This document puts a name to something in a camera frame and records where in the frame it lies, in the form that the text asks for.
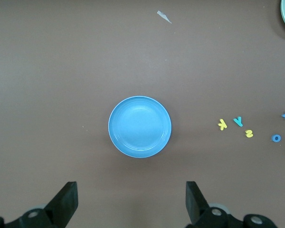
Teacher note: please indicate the blue plate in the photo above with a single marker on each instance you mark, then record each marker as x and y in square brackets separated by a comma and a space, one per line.
[140, 127]

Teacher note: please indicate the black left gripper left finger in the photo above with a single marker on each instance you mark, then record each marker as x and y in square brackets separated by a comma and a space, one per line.
[61, 206]

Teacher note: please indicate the white paper scrap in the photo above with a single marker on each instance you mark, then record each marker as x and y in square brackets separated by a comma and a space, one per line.
[164, 16]

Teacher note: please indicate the yellow foam letter s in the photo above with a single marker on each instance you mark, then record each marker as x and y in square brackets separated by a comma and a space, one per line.
[249, 133]

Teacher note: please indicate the blue foam letter o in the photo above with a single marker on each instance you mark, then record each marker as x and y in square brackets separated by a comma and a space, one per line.
[272, 138]

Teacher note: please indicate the teal foam letter y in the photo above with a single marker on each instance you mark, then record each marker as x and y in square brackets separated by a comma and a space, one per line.
[238, 121]

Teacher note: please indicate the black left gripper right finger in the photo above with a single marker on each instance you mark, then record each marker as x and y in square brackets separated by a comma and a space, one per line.
[197, 206]

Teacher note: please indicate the yellow foam letter k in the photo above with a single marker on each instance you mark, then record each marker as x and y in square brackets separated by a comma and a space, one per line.
[222, 124]

